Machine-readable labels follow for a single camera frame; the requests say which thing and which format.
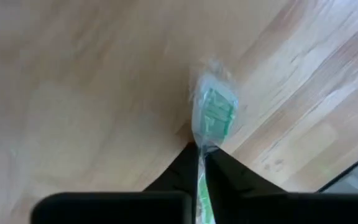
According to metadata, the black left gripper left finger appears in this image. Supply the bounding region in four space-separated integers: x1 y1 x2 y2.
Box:
31 142 199 224

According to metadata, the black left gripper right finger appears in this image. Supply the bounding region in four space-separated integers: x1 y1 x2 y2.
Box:
204 147 358 224

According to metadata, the green toothbrush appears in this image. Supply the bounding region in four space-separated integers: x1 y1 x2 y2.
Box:
190 57 241 224

